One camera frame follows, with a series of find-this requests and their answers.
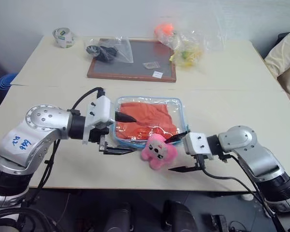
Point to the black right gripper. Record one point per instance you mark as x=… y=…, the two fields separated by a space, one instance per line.
x=200 y=163

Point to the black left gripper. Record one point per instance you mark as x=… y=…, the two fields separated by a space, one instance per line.
x=95 y=135

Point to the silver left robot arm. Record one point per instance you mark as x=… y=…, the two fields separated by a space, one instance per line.
x=42 y=125

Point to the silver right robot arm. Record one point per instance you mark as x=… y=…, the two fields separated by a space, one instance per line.
x=242 y=139

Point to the orange cloth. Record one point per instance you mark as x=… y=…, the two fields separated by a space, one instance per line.
x=149 y=116

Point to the clear blue-trimmed plastic pouch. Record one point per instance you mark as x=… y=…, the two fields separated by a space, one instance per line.
x=175 y=108

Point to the pink plush toy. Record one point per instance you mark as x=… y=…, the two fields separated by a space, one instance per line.
x=159 y=151

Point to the dark rounded shape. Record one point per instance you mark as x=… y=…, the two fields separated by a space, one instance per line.
x=119 y=217
x=178 y=217

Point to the small white label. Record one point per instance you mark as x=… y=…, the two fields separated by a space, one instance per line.
x=158 y=74

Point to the small clear packet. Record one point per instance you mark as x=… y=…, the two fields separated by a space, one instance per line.
x=151 y=65

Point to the small white object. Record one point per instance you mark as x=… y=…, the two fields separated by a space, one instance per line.
x=247 y=196

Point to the small black box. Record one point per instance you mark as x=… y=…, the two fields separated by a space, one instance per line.
x=220 y=222

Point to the clear bag with black items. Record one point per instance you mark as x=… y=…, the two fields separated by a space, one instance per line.
x=124 y=52

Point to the black items in bag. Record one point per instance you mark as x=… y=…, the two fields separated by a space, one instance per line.
x=104 y=52

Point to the clear bag with yellow items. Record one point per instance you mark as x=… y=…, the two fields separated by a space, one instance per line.
x=193 y=48

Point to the roll of printed clear tape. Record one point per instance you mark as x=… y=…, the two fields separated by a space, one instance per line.
x=62 y=38

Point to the orange toy in bag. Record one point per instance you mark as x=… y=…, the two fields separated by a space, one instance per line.
x=164 y=29

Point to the blue stacked stools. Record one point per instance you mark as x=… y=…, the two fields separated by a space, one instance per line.
x=7 y=82

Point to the person in beige shirt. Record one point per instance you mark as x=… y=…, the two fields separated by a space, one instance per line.
x=286 y=58

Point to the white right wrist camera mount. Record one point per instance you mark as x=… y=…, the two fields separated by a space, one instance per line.
x=197 y=145

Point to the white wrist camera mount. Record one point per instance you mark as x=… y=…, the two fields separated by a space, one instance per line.
x=100 y=108
x=197 y=145

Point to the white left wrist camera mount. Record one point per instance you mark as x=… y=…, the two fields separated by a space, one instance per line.
x=100 y=108

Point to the grey board with wooden frame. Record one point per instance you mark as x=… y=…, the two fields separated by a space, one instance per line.
x=147 y=52

